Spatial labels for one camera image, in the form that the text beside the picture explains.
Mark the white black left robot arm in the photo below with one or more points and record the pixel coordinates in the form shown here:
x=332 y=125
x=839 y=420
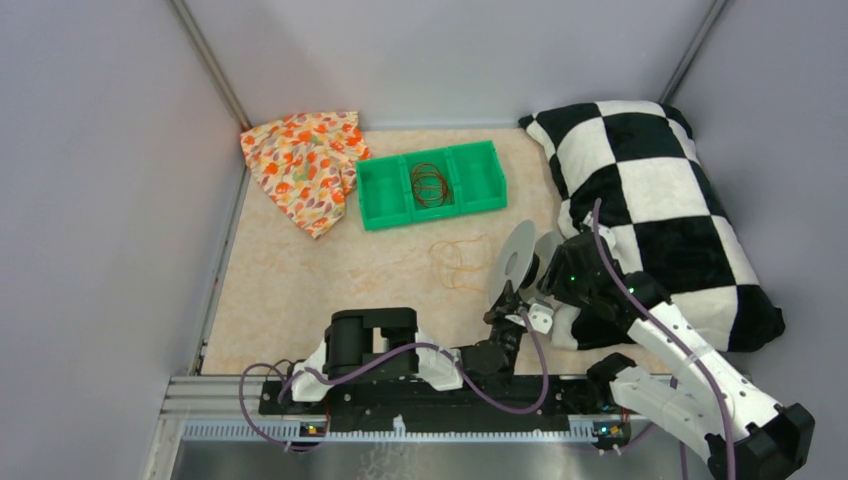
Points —
x=387 y=344

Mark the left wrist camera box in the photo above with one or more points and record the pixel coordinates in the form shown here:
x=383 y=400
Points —
x=540 y=316

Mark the aluminium front rail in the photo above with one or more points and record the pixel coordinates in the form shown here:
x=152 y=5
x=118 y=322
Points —
x=231 y=427

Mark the orange floral cloth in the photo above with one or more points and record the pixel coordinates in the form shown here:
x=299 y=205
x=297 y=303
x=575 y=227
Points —
x=306 y=164

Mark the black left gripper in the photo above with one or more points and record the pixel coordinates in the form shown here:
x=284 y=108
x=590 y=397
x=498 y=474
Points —
x=508 y=305

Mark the green plastic divided bin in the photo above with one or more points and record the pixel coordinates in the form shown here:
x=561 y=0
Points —
x=430 y=185

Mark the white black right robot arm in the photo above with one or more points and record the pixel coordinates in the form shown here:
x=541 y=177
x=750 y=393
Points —
x=738 y=430

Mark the black white checkered pillow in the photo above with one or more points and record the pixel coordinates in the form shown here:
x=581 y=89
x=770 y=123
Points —
x=635 y=161

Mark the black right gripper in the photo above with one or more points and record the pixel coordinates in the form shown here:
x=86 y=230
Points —
x=552 y=281

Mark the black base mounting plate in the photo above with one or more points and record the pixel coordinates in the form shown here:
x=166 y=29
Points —
x=568 y=405

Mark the white perforated cable spool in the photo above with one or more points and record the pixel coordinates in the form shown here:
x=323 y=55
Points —
x=523 y=259

